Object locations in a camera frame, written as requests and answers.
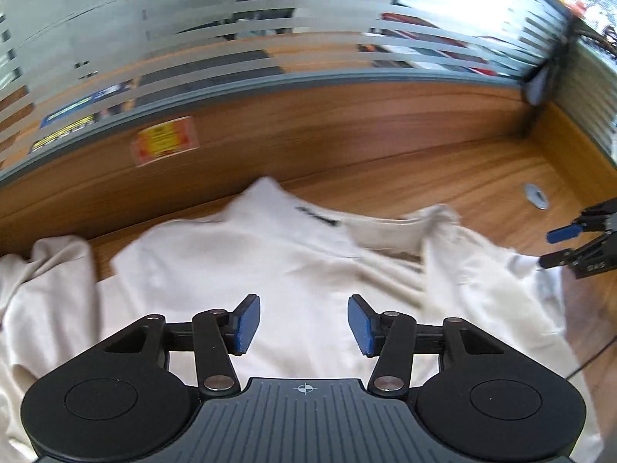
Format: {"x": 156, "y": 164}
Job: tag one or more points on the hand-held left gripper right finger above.
{"x": 359, "y": 323}

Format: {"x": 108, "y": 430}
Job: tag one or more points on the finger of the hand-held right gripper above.
{"x": 561, "y": 234}
{"x": 559, "y": 258}

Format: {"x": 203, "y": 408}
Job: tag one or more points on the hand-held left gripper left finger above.
{"x": 248, "y": 323}

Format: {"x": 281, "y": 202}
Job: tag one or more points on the white short-sleeved shirt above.
{"x": 299, "y": 270}

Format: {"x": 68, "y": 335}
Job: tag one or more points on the cream satin garment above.
{"x": 43, "y": 289}

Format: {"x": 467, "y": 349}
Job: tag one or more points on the short striped glass side partition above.
{"x": 588, "y": 96}

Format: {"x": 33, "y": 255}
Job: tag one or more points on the dark grey hanging pouch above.
{"x": 537, "y": 87}

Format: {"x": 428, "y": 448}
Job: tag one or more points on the yellow and red sticker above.
{"x": 164, "y": 140}

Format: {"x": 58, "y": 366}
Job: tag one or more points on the long striped frosted glass partition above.
{"x": 193, "y": 33}

